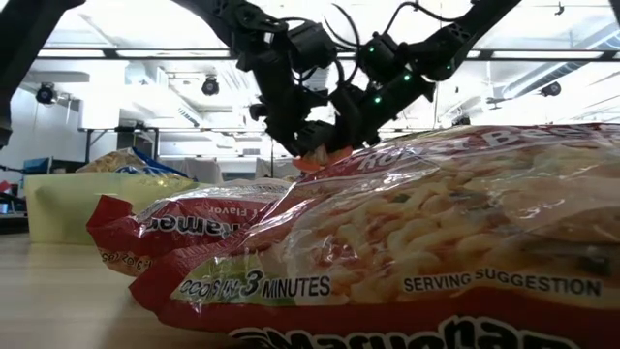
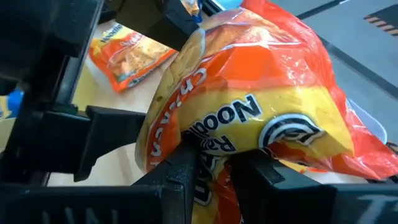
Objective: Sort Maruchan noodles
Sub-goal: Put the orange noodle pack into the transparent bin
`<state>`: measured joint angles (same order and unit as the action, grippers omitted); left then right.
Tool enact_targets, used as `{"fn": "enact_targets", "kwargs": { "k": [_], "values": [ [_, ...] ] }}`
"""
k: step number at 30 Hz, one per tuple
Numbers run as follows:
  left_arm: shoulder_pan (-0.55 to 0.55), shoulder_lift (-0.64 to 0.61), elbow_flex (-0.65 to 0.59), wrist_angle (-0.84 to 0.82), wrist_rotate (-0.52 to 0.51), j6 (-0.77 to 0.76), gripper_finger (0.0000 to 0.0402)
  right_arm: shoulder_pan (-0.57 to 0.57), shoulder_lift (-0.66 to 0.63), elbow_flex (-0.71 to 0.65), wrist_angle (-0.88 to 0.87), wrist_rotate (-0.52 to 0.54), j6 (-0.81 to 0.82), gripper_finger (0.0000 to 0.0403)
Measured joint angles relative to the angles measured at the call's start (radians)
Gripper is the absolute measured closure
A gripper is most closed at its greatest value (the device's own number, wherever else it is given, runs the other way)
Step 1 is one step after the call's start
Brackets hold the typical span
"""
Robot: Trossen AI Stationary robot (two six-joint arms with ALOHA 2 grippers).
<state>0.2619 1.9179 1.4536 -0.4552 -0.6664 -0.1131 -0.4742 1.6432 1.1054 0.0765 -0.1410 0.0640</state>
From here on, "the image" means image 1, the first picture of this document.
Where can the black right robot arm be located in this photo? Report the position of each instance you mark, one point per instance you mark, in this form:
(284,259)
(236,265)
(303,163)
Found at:
(460,39)

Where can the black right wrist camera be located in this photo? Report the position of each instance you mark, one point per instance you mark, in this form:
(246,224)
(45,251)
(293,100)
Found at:
(380,55)

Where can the orange Maruchan noodle packet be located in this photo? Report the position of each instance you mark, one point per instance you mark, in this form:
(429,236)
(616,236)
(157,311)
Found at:
(317,162)

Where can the yellow plastic bin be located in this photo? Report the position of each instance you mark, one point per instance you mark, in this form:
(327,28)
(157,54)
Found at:
(63,208)

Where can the blue Maruchan noodle packet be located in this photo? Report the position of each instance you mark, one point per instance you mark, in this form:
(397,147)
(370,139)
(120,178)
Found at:
(121,162)

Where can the blue box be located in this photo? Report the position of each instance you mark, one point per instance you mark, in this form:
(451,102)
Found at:
(36,166)

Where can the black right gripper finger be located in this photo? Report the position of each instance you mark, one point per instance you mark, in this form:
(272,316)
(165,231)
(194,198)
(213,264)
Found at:
(361,128)

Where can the black overhead crossbar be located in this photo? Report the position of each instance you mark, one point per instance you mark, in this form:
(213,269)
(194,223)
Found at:
(145,53)

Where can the red object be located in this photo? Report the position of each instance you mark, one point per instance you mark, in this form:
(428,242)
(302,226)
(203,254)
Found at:
(6,188)

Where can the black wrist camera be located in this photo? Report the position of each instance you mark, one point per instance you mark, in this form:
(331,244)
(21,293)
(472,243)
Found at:
(380,55)
(312,46)

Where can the white cloth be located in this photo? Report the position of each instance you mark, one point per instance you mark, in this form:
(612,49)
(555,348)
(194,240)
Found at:
(206,169)
(276,169)

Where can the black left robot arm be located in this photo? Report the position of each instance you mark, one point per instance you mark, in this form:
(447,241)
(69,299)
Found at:
(242,19)

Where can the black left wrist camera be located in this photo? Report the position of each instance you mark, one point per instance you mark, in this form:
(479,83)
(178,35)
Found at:
(312,46)

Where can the red Maruchan noodle packet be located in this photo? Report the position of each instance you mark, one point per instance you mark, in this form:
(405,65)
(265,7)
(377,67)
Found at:
(194,223)
(412,232)

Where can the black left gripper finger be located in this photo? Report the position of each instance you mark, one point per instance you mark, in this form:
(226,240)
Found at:
(310,138)

